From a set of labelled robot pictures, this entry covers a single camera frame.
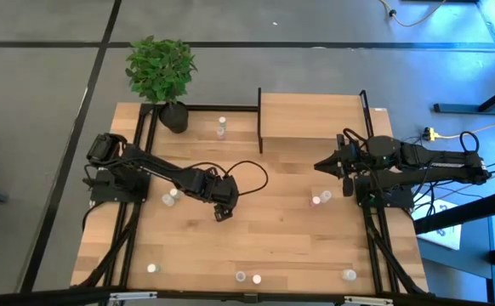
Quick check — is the white printed sheet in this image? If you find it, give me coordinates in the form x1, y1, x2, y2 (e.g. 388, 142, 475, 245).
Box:
412, 193, 462, 251

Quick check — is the black aluminium table frame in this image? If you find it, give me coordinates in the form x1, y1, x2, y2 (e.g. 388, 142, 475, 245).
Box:
71, 101, 430, 297

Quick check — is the green plant in black pot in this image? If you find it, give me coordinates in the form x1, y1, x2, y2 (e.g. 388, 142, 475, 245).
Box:
124, 35, 199, 134

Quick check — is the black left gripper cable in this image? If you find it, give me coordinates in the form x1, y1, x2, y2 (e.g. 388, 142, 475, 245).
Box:
224, 159, 270, 197

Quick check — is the wooden shelf black frame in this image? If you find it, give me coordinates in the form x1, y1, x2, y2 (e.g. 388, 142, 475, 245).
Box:
256, 87, 376, 155

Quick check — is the black right arm cable loop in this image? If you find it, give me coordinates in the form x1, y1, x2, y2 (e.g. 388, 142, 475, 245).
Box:
459, 130, 481, 154

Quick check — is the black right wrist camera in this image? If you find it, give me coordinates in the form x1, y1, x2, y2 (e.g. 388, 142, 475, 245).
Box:
342, 176, 356, 198

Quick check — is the beige floor cable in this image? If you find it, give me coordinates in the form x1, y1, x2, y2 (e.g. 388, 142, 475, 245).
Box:
378, 0, 447, 28

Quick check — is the silver bracket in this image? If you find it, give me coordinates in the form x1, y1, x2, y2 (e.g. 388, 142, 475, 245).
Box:
343, 295, 395, 306
108, 291, 158, 303

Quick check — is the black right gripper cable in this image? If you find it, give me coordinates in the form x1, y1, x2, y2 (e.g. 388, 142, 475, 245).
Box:
342, 127, 370, 148

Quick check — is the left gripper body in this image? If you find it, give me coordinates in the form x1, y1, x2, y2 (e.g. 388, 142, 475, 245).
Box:
207, 172, 240, 209

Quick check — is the black desk frame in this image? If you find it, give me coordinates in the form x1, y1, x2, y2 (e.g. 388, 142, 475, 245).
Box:
433, 0, 495, 116

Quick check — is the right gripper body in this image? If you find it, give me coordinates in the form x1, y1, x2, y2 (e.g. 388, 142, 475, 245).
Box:
336, 133, 366, 179

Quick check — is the black crossbar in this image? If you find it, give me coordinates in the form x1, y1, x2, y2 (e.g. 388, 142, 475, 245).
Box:
0, 285, 495, 306

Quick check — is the black side table frame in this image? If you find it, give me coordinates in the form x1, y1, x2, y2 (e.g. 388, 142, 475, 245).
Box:
412, 186, 495, 306

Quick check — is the beige extension cable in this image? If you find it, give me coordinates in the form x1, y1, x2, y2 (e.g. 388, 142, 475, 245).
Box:
437, 121, 495, 140

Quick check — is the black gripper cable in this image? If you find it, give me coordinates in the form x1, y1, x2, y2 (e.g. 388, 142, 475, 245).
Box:
342, 127, 370, 148
224, 159, 270, 197

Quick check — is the yellow power plug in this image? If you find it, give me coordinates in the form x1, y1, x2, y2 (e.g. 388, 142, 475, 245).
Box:
421, 126, 441, 143

